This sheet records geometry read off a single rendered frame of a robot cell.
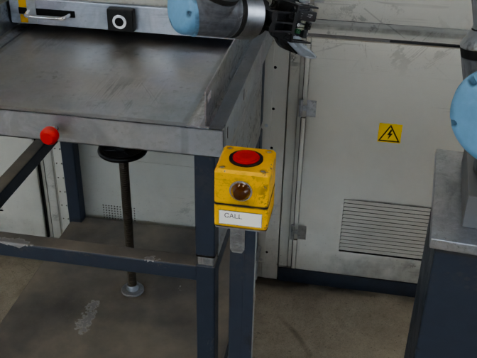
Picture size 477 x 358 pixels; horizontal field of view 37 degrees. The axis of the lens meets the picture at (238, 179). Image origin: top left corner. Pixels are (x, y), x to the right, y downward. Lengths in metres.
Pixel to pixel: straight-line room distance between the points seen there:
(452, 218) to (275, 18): 0.47
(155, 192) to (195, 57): 0.70
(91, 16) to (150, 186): 0.66
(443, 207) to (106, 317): 0.96
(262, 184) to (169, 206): 1.19
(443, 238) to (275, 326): 1.00
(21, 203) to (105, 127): 1.08
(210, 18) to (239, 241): 0.40
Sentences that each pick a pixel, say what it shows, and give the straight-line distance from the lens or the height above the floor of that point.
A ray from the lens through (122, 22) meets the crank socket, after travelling 1.64.
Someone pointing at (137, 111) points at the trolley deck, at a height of 0.85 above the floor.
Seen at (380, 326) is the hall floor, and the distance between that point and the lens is 2.15.
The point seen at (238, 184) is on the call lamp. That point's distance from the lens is 1.02.
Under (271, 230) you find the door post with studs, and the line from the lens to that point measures 2.17.
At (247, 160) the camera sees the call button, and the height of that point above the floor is 0.91.
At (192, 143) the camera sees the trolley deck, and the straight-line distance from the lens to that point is 1.28.
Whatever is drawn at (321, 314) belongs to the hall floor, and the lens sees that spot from 2.16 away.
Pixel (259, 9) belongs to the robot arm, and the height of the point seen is 1.01.
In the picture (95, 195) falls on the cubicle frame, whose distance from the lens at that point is 2.25.
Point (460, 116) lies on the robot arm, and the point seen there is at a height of 0.99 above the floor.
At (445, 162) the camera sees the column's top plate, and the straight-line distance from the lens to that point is 1.42.
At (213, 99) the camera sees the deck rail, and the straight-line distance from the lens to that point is 1.30.
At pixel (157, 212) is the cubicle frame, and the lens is 2.21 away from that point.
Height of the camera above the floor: 1.40
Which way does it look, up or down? 30 degrees down
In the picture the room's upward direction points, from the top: 1 degrees clockwise
